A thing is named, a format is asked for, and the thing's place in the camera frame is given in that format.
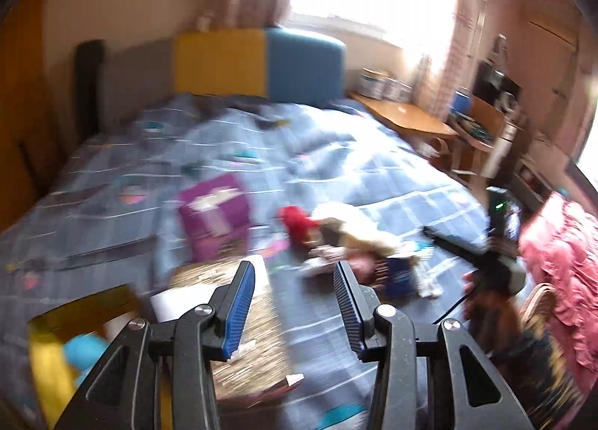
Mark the pink ruffled cloth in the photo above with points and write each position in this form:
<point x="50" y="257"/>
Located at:
<point x="565" y="271"/>

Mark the gold embossed box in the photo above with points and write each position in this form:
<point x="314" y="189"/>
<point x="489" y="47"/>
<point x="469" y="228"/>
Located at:
<point x="261" y="341"/>

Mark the pink towel navy band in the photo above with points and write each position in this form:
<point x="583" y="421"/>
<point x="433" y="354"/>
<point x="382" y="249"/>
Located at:
<point x="397" y="275"/>

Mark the wooden side shelf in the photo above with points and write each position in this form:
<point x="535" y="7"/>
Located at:
<point x="481" y="131"/>

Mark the person's right hand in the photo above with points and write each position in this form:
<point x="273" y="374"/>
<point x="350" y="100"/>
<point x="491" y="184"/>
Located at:
<point x="490" y="318"/>

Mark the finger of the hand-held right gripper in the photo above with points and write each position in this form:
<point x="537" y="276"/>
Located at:
<point x="458" y="245"/>

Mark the blue soft item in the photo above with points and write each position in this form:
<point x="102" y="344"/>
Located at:
<point x="84" y="350"/>

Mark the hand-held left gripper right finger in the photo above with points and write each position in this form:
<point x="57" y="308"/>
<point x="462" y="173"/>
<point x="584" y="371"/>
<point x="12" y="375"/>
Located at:
<point x="348" y="304"/>

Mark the wooden desk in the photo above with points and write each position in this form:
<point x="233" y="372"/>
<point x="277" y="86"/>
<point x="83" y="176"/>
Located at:
<point x="406" y="119"/>

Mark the purple cardboard box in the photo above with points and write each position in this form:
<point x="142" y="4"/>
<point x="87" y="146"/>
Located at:
<point x="215" y="224"/>

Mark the blue cup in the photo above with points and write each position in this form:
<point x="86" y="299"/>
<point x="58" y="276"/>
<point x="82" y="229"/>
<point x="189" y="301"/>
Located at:
<point x="461" y="102"/>

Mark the white foam net sleeve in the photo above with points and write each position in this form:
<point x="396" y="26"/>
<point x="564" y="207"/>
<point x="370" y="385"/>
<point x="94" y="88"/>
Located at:
<point x="427" y="287"/>

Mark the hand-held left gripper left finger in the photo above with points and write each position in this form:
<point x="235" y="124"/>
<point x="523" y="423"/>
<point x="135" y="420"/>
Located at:
<point x="238" y="318"/>

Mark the orange wooden wardrobe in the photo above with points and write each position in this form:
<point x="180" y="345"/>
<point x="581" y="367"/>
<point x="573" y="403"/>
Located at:
<point x="23" y="107"/>

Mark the yellow cardboard box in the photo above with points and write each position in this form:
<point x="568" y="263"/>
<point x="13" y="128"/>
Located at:
<point x="46" y="364"/>

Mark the black appliance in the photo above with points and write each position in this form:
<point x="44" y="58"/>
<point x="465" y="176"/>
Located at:
<point x="495" y="84"/>

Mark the cream plush item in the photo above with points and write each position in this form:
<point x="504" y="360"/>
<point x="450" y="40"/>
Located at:
<point x="345" y="224"/>

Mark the grey yellow blue headboard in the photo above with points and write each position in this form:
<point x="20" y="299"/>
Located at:
<point x="224" y="60"/>

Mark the glass jar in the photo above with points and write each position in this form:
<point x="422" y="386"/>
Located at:
<point x="372" y="83"/>
<point x="399" y="89"/>

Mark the red plush item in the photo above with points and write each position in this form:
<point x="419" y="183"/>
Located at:
<point x="296" y="222"/>

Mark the grey checked leaf-print blanket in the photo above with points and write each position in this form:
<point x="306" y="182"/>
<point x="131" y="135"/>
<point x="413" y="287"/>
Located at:
<point x="373" y="168"/>

